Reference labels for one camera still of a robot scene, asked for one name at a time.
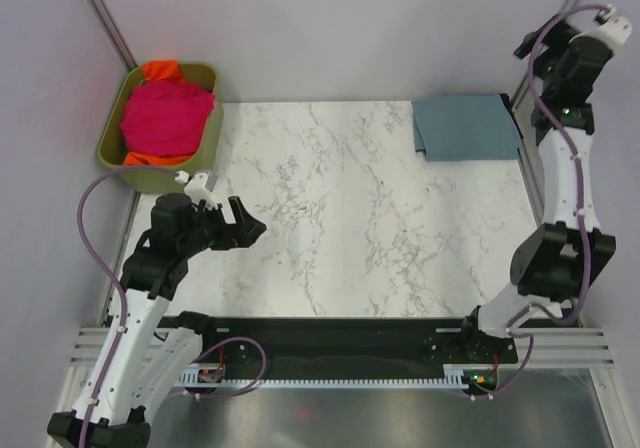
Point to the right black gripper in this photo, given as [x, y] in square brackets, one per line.
[556, 38]

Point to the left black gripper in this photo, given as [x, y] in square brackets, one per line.
[240, 234]

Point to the blue-grey t-shirt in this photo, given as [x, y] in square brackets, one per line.
[457, 128]

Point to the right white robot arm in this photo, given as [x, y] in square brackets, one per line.
[552, 270]

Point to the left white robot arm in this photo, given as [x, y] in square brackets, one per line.
[117, 406]

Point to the folded black t-shirt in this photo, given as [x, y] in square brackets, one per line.
[510, 109]

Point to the magenta t-shirt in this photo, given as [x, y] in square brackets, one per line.
[164, 122]

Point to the olive green plastic bin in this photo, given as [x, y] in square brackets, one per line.
[112, 149]

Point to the orange t-shirt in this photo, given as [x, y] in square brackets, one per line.
[162, 70]

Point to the right aluminium frame post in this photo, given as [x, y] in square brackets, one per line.
[556, 28]

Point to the aluminium frame post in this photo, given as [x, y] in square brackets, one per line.
[113, 33]
[556, 28]

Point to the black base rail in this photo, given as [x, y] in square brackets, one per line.
[340, 348]

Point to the white slotted cable duct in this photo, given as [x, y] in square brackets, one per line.
[207, 381]

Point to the left aluminium frame post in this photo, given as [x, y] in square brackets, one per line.
[113, 33]

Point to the aluminium extrusion rail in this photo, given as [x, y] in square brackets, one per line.
[554, 348]

